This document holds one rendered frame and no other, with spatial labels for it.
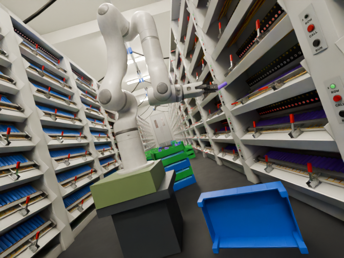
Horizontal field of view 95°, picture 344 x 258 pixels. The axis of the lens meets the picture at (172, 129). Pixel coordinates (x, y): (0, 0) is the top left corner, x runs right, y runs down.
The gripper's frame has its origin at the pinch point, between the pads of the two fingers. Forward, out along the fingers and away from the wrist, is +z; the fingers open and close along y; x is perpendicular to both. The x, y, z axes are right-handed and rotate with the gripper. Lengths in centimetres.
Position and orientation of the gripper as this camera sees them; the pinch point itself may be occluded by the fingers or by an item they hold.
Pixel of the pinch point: (212, 88)
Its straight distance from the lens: 81.4
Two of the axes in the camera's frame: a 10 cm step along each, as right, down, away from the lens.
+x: 1.5, 9.9, -0.6
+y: -0.4, 0.6, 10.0
